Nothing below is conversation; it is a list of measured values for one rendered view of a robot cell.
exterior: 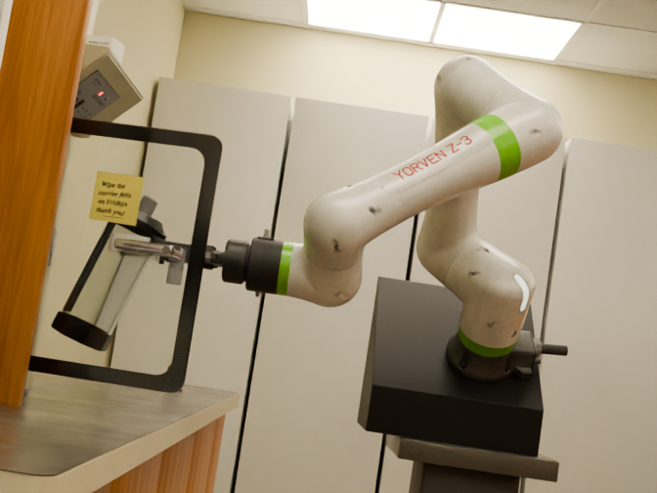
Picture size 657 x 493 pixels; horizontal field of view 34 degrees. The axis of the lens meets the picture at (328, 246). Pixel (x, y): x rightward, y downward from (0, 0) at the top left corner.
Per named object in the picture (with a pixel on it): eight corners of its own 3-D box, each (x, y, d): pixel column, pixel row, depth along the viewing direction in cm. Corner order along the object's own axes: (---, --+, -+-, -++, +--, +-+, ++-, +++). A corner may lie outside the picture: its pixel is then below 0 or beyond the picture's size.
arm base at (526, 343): (557, 341, 242) (564, 321, 238) (570, 389, 230) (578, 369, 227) (442, 331, 239) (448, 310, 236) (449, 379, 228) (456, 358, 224)
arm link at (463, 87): (447, 241, 244) (473, 33, 208) (497, 283, 234) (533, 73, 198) (402, 264, 238) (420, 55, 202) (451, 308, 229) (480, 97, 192)
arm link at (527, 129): (523, 127, 206) (532, 72, 198) (572, 161, 199) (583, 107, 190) (450, 162, 198) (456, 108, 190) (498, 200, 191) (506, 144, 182)
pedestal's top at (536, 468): (524, 465, 248) (526, 447, 249) (556, 482, 216) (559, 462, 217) (385, 444, 248) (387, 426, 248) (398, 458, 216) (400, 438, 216)
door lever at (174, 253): (122, 254, 167) (125, 238, 168) (182, 263, 166) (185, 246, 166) (111, 250, 162) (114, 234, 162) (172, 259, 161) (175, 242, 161)
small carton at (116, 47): (81, 67, 190) (87, 34, 191) (94, 75, 195) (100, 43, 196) (107, 70, 189) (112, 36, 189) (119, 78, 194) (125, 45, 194)
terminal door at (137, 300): (-8, 365, 169) (37, 112, 172) (182, 395, 164) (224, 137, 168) (-10, 365, 168) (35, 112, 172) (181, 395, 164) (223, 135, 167)
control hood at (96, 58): (26, 97, 171) (37, 35, 172) (74, 137, 203) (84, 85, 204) (99, 108, 171) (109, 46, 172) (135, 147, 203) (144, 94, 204)
